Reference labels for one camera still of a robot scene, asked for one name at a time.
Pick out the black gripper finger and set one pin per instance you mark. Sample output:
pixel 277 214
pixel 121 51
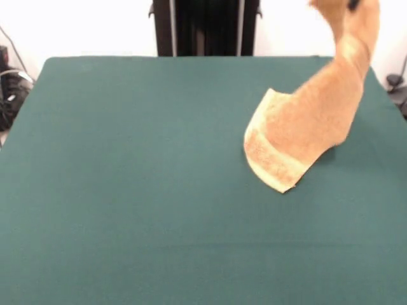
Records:
pixel 353 4

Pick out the tan terry towel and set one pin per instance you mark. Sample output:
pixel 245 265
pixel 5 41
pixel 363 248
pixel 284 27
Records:
pixel 311 120

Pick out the black wheeled stand foot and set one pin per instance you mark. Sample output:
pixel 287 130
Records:
pixel 395 82

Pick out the dark green tablecloth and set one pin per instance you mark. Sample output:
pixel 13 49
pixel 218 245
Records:
pixel 127 174

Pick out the black equipment pile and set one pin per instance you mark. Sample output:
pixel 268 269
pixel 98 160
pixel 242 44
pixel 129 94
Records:
pixel 12 95

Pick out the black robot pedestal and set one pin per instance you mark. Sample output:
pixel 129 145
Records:
pixel 206 28

